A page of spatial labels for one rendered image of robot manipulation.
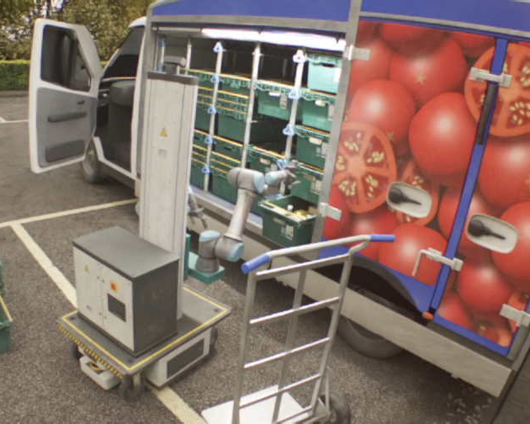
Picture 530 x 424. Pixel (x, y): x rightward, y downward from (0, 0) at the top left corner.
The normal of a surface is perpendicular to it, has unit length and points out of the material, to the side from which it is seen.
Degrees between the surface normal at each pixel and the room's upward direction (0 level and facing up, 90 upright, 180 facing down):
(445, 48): 90
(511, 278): 90
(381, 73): 90
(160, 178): 90
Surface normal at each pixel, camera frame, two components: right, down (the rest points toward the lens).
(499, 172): -0.67, 0.18
